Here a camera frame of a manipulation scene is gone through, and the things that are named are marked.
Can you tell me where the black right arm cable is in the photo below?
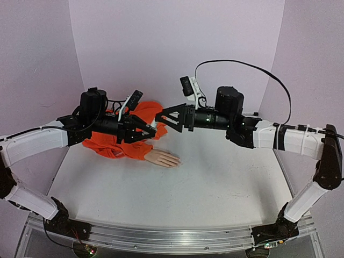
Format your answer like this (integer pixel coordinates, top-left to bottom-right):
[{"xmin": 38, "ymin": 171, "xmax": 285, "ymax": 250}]
[{"xmin": 194, "ymin": 59, "xmax": 344, "ymax": 140}]

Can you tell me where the orange sweatshirt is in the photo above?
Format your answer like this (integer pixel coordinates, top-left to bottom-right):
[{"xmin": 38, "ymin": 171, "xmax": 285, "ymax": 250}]
[{"xmin": 82, "ymin": 101, "xmax": 163, "ymax": 161}]

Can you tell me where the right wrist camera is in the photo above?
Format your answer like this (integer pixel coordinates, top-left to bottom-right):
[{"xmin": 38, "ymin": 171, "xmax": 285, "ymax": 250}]
[{"xmin": 180, "ymin": 76, "xmax": 207, "ymax": 109}]

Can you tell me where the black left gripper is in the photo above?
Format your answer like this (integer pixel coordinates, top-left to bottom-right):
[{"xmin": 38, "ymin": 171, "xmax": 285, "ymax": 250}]
[{"xmin": 91, "ymin": 112, "xmax": 157, "ymax": 145}]

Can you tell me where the clear nail polish bottle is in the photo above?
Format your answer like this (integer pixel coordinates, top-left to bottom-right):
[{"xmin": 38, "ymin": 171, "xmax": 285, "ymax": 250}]
[{"xmin": 147, "ymin": 120, "xmax": 157, "ymax": 131}]

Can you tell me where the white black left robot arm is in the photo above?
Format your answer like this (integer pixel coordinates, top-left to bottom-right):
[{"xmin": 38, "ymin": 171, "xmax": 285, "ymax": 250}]
[{"xmin": 1, "ymin": 88, "xmax": 156, "ymax": 240}]

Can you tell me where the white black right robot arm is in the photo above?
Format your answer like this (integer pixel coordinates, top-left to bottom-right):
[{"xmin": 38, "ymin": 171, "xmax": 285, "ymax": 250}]
[{"xmin": 155, "ymin": 86, "xmax": 343, "ymax": 247}]

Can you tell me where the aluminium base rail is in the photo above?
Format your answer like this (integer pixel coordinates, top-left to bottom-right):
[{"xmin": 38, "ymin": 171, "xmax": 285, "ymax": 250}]
[{"xmin": 15, "ymin": 214, "xmax": 324, "ymax": 257}]

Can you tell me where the mannequin hand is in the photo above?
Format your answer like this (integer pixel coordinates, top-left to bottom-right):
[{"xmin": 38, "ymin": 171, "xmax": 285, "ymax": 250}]
[{"xmin": 144, "ymin": 149, "xmax": 181, "ymax": 168}]

